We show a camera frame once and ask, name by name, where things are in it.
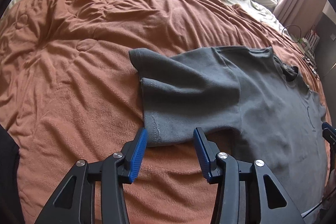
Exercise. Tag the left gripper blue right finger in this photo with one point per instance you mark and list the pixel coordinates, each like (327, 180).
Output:
(266, 200)

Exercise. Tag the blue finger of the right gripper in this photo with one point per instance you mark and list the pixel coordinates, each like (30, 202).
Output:
(329, 133)

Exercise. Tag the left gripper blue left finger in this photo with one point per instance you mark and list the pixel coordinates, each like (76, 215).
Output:
(73, 200)

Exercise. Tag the grey t-shirt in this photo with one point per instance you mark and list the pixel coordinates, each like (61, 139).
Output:
(264, 104)

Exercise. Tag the black folded printed shirt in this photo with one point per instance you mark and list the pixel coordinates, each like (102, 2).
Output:
(11, 210)

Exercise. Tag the striped gift bag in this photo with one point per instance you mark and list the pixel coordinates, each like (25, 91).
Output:
(311, 41)

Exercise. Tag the orange-brown bed blanket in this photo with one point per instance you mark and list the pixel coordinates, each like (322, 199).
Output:
(69, 91)

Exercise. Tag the pink right curtain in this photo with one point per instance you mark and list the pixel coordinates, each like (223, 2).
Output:
(303, 13)

